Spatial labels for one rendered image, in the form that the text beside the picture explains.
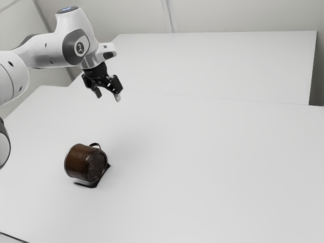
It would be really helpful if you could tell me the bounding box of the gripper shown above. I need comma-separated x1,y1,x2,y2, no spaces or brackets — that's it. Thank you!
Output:
81,62,124,103

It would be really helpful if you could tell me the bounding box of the brown metal mug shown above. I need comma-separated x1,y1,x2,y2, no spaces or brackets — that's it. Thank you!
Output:
64,142,108,182

